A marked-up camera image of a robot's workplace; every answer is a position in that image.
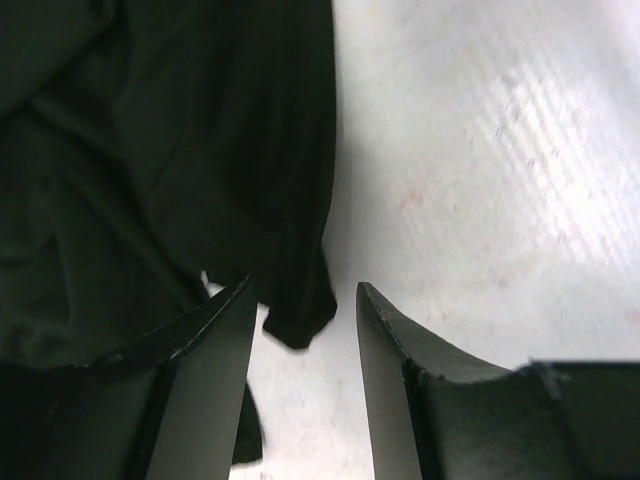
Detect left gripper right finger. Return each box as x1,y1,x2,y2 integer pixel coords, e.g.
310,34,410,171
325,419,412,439
356,282,639,479

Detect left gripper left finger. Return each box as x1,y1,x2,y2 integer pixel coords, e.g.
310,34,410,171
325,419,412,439
1,280,256,479

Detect black t shirt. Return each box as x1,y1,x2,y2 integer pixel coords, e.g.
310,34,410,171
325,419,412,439
0,0,339,469

